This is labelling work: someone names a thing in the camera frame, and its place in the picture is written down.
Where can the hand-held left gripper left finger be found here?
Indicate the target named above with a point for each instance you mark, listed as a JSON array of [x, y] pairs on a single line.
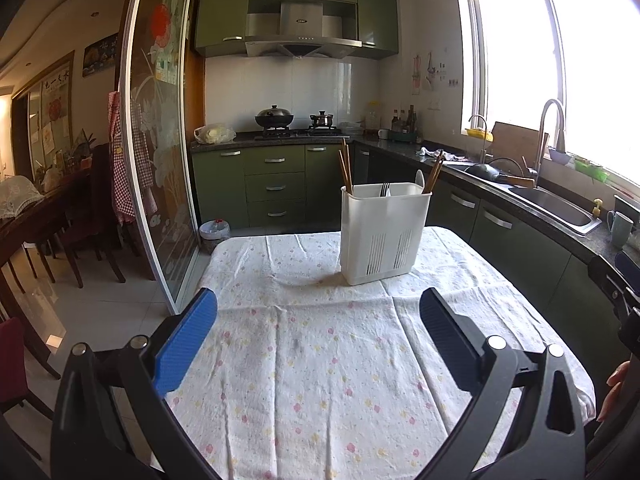
[[185, 345]]

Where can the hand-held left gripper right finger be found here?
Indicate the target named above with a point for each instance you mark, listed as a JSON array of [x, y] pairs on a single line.
[[445, 340]]

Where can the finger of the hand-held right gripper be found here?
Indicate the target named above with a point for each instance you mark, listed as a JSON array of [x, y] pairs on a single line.
[[610, 282], [629, 266]]

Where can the white plastic utensil holder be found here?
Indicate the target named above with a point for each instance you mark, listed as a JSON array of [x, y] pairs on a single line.
[[385, 240]]

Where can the thin wooden chopstick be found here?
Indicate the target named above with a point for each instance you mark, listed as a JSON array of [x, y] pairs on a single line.
[[438, 169], [435, 180], [431, 183]]

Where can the dark fork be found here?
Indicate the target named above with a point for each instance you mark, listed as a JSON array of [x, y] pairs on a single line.
[[384, 190]]

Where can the white plastic spoon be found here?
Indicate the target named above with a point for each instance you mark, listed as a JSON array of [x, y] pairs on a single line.
[[420, 179]]

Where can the long plain wooden chopstick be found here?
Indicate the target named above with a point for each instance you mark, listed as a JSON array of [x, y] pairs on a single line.
[[346, 165]]

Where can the person's right hand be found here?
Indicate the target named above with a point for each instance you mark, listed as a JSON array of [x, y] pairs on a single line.
[[614, 392]]

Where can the grey green mug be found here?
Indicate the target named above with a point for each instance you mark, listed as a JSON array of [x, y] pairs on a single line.
[[619, 230]]

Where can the yellow topped sink stopper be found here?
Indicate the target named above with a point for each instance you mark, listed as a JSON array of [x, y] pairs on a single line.
[[596, 206]]

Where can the stainless steel sink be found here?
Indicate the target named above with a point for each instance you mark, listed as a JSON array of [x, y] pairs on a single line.
[[555, 207]]

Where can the green sink base cabinet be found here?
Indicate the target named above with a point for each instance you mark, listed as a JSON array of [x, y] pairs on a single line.
[[520, 245]]

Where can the green plastic basket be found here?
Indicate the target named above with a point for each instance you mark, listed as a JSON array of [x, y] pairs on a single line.
[[591, 170]]

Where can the white trash bin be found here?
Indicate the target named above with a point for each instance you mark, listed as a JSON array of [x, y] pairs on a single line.
[[215, 235]]

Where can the white floral tablecloth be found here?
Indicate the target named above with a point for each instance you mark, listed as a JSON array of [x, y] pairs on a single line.
[[325, 360]]

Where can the pale purple bowl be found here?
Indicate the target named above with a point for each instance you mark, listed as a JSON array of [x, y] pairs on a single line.
[[560, 156]]

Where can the dark wooden dining chair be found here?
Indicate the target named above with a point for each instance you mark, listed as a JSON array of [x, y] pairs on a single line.
[[95, 210]]

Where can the tall steel kitchen faucet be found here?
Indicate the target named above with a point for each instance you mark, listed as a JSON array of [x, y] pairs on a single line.
[[542, 125]]

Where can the black frying pan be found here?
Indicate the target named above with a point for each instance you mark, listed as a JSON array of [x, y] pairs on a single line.
[[487, 171]]

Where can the wooden cutting board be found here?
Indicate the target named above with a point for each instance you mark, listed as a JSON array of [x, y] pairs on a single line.
[[515, 140]]

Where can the red checked apron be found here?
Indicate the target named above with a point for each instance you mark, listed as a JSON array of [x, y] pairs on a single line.
[[125, 185]]

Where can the dark red chair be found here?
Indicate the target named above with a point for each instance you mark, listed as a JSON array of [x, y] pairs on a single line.
[[12, 360]]

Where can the green base cabinet with drawers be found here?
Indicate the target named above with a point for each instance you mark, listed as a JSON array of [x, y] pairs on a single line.
[[275, 185]]

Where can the grey dish rag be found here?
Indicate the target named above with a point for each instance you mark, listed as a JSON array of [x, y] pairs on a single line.
[[440, 154]]

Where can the sliding glass door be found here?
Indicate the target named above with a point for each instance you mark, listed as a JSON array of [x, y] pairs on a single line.
[[160, 160]]

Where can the dark wooden dining table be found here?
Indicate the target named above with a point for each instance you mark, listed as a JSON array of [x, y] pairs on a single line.
[[35, 230]]

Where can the small steel faucet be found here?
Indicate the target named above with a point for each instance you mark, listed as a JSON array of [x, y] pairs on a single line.
[[484, 130]]

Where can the yellow dish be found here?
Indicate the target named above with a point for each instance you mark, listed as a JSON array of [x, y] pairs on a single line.
[[477, 133]]

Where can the dark stone countertop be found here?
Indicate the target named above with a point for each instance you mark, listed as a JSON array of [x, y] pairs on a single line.
[[395, 145]]

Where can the white plastic bag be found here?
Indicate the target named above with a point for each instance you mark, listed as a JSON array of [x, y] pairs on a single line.
[[215, 134]]

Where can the potted plants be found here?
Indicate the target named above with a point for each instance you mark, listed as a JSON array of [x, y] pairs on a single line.
[[70, 155]]

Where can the dark sauce bottle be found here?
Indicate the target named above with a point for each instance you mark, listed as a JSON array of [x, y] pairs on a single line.
[[395, 121], [411, 119]]

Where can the white lace cloth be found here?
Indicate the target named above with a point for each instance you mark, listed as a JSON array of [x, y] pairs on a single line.
[[17, 195]]

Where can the clear food container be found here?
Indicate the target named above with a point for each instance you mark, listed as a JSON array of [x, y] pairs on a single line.
[[351, 127]]

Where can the clear oil container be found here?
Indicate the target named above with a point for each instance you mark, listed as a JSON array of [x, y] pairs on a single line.
[[373, 117]]

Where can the black gas stove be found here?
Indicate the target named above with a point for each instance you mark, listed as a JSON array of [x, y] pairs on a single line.
[[300, 133]]

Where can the black wok with lid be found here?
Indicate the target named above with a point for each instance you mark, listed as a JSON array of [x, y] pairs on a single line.
[[273, 119]]

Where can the steel pot with lid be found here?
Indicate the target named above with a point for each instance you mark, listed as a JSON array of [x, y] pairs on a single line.
[[322, 120]]

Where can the steel range hood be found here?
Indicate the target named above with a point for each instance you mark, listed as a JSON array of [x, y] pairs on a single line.
[[300, 25]]

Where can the white wall outlet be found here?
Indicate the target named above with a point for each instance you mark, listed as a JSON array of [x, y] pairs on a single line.
[[435, 105]]

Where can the window frame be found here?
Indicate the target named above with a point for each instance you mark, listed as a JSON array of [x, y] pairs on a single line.
[[552, 35]]

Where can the small wall poster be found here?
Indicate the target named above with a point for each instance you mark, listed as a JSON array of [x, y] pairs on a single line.
[[417, 72]]

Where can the wall calendar poster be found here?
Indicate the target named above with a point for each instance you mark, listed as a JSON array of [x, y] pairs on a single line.
[[57, 105]]

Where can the dark framed wall picture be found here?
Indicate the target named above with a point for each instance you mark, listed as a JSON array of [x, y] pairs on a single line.
[[100, 55]]

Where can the green wall cabinet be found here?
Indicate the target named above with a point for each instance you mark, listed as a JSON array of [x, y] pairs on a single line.
[[220, 15]]

